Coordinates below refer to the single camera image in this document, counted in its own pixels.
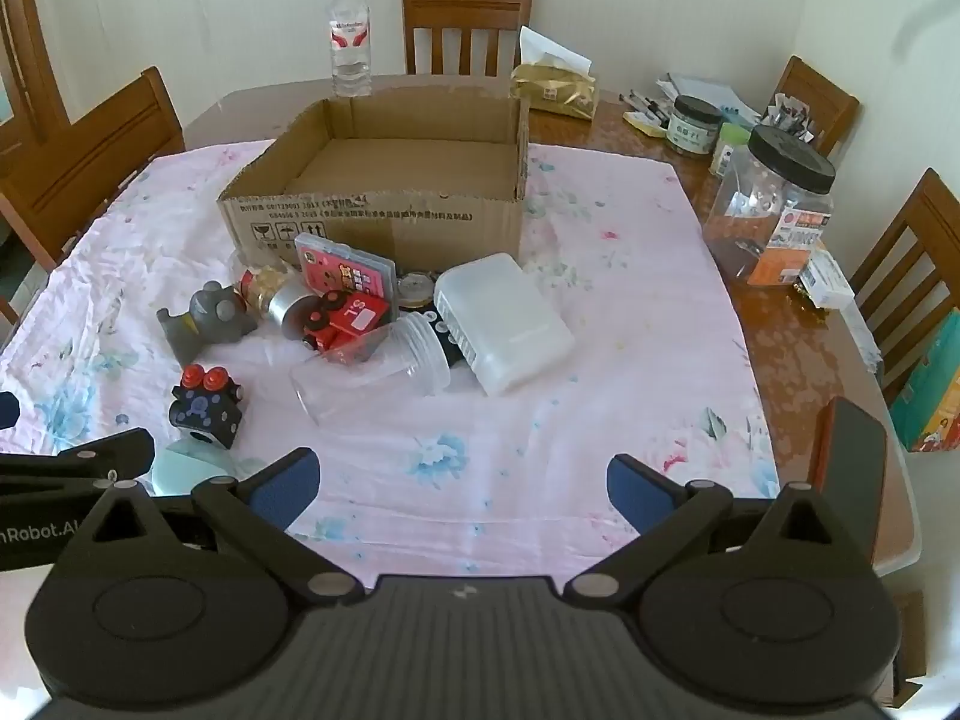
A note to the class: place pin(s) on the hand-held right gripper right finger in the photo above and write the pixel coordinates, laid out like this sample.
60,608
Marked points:
637,491

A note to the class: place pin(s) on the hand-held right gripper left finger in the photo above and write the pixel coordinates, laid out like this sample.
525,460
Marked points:
285,491

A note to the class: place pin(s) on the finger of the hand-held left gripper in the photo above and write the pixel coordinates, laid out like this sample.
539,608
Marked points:
7,410
127,454

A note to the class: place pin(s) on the mint green oval case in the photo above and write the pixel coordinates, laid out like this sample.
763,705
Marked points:
180,469

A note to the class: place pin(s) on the white plastic container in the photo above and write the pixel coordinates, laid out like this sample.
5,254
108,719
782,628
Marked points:
510,322

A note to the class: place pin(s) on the black digital timer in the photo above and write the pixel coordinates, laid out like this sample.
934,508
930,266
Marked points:
450,345

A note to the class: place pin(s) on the brown cardboard box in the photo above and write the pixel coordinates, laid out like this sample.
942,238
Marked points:
375,232

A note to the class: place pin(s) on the black toy with red knobs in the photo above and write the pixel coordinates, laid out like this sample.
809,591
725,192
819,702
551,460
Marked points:
206,409

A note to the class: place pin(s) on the pink floral tablecloth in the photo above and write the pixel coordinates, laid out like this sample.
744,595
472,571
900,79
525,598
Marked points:
525,450

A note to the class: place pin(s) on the red toy train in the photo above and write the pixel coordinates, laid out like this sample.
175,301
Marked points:
352,322

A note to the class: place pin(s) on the capsule bottle with silver cap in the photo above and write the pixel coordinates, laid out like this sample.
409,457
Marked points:
277,304

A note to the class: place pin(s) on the phone with orange case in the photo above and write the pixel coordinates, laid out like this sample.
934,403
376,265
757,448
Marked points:
855,465

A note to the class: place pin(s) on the clear case of red cards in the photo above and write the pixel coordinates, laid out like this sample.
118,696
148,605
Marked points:
341,266

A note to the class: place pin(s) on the wooden chair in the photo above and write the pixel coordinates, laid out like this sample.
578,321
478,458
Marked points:
821,97
915,255
465,30
90,157

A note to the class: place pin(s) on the small white box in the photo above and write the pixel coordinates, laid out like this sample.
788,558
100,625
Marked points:
825,277

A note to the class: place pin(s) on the large clear jar black lid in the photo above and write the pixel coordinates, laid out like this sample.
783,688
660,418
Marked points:
772,210

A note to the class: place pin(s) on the colourful cardboard box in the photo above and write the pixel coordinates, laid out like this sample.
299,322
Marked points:
934,390

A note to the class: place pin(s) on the small bottle with green lid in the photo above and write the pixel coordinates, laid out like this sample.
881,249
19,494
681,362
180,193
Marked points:
727,154

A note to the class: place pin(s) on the yellow sticky notes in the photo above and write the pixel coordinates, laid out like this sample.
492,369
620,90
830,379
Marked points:
645,124

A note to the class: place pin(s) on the green label jar black lid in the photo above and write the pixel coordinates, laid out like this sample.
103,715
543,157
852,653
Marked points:
694,127

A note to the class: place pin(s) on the stack of papers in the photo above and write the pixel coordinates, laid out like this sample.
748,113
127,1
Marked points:
709,90

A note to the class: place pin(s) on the gold tissue pack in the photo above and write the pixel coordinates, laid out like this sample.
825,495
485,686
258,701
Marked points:
551,86

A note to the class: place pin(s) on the clear water bottle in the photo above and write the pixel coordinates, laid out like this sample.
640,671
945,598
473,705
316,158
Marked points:
351,52

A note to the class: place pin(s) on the wooden furniture frame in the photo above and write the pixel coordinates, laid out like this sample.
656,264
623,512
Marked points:
34,30

